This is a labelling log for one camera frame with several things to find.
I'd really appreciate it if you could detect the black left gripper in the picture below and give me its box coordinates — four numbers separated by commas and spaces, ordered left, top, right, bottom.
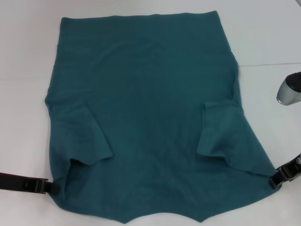
0, 172, 60, 195

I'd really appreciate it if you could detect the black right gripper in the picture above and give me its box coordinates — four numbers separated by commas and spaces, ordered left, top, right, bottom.
269, 157, 301, 189

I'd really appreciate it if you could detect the teal blue shirt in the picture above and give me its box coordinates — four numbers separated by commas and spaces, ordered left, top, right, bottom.
44, 10, 280, 224

